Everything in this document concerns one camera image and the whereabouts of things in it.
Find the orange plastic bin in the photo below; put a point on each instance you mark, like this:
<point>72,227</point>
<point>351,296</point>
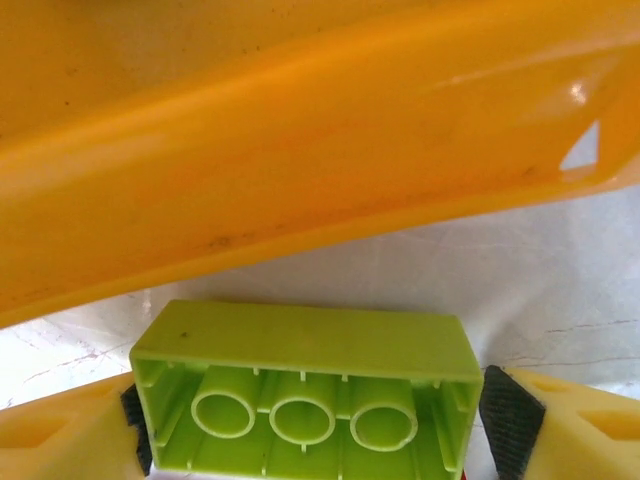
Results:
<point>250,150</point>

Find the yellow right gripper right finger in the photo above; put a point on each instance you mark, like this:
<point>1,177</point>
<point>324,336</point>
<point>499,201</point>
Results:
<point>575,440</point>

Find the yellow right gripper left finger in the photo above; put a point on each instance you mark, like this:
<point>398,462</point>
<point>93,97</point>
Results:
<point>60,440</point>

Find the lime two-by-four lego brick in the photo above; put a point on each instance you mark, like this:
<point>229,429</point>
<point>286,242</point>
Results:
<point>310,340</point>

